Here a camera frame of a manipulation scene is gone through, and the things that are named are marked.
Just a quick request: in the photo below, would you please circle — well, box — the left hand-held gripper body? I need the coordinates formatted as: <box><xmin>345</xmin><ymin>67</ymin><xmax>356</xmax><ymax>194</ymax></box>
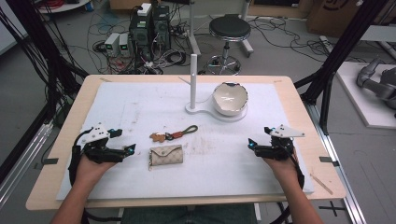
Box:
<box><xmin>73</xmin><ymin>122</ymin><xmax>126</xmax><ymax>164</ymax></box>

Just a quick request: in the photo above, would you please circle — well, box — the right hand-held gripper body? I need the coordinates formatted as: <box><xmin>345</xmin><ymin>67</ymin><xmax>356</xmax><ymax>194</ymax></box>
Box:
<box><xmin>254</xmin><ymin>124</ymin><xmax>306</xmax><ymax>161</ymax></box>

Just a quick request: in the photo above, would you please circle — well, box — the person's right hand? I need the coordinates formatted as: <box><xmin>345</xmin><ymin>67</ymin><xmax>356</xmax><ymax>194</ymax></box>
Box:
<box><xmin>262</xmin><ymin>153</ymin><xmax>302</xmax><ymax>189</ymax></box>

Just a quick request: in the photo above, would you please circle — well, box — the person's left hand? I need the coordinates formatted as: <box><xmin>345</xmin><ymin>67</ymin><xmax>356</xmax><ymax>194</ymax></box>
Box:
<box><xmin>75</xmin><ymin>153</ymin><xmax>118</xmax><ymax>189</ymax></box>

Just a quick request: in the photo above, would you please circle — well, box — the beige key pouch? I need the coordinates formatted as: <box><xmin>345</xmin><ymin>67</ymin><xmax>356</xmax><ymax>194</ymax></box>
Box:
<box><xmin>148</xmin><ymin>144</ymin><xmax>185</xmax><ymax>172</ymax></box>

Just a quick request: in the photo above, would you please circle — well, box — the light wooden table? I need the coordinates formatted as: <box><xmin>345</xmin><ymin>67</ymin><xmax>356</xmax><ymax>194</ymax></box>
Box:
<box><xmin>25</xmin><ymin>74</ymin><xmax>347</xmax><ymax>212</ymax></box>

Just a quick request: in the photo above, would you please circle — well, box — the black tape strip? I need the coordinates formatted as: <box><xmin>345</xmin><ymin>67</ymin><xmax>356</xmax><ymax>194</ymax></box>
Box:
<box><xmin>33</xmin><ymin>157</ymin><xmax>60</xmax><ymax>171</ymax></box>
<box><xmin>318</xmin><ymin>156</ymin><xmax>341</xmax><ymax>168</ymax></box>

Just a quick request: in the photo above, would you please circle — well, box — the white ceramic bowl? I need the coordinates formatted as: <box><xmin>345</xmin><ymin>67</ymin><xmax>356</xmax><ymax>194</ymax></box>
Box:
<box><xmin>212</xmin><ymin>81</ymin><xmax>249</xmax><ymax>118</ymax></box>

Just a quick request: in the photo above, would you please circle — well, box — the thin wooden stick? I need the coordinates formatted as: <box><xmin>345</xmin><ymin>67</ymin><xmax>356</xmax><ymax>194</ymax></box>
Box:
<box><xmin>309</xmin><ymin>173</ymin><xmax>334</xmax><ymax>196</ymax></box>

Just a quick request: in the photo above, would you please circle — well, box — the white foam mat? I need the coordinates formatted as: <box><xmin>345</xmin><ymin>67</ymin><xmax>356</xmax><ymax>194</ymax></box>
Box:
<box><xmin>55</xmin><ymin>81</ymin><xmax>316</xmax><ymax>202</ymax></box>

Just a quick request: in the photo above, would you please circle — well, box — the black tape cross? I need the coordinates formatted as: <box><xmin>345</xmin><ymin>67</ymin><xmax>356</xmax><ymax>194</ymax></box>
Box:
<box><xmin>318</xmin><ymin>200</ymin><xmax>347</xmax><ymax>218</ymax></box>

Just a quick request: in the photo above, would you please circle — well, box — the white stand with pole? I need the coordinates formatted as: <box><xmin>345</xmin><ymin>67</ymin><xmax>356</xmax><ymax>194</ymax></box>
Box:
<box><xmin>178</xmin><ymin>53</ymin><xmax>248</xmax><ymax>123</ymax></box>

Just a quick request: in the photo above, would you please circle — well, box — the grey power supply unit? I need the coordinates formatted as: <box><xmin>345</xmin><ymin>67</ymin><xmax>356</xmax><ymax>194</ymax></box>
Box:
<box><xmin>119</xmin><ymin>33</ymin><xmax>131</xmax><ymax>57</ymax></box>
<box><xmin>104</xmin><ymin>32</ymin><xmax>121</xmax><ymax>58</ymax></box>

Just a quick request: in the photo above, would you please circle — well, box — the white floor platform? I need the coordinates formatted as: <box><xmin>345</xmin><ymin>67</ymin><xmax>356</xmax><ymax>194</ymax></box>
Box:
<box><xmin>335</xmin><ymin>61</ymin><xmax>396</xmax><ymax>131</ymax></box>

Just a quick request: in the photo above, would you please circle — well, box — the black computer tower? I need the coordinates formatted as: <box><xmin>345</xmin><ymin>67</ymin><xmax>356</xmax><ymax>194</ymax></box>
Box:
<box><xmin>151</xmin><ymin>4</ymin><xmax>172</xmax><ymax>51</ymax></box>
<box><xmin>128</xmin><ymin>10</ymin><xmax>154</xmax><ymax>63</ymax></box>

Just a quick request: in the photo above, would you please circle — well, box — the black round stool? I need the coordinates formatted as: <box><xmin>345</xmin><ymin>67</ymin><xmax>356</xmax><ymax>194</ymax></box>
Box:
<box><xmin>205</xmin><ymin>13</ymin><xmax>252</xmax><ymax>77</ymax></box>

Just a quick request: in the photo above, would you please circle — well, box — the white box on tower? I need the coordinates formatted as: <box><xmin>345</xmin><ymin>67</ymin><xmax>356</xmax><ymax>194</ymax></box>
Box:
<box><xmin>136</xmin><ymin>2</ymin><xmax>153</xmax><ymax>18</ymax></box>

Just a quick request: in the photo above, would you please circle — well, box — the brown cardboard box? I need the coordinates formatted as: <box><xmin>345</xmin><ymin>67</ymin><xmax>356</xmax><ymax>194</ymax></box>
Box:
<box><xmin>305</xmin><ymin>0</ymin><xmax>396</xmax><ymax>39</ymax></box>

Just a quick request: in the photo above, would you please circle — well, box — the brown bear keychain with loop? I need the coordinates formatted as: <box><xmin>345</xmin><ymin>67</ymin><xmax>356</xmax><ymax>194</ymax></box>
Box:
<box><xmin>148</xmin><ymin>124</ymin><xmax>199</xmax><ymax>144</ymax></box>

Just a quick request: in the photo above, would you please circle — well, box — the aluminium rail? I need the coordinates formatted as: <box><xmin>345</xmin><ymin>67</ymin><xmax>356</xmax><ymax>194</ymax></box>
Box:
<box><xmin>0</xmin><ymin>121</ymin><xmax>54</xmax><ymax>210</ymax></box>
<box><xmin>304</xmin><ymin>102</ymin><xmax>369</xmax><ymax>224</ymax></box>

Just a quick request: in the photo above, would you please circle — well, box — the black metal frame post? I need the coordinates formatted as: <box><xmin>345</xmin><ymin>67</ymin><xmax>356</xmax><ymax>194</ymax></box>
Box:
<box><xmin>5</xmin><ymin>0</ymin><xmax>90</xmax><ymax>125</ymax></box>
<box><xmin>293</xmin><ymin>0</ymin><xmax>390</xmax><ymax>135</ymax></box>

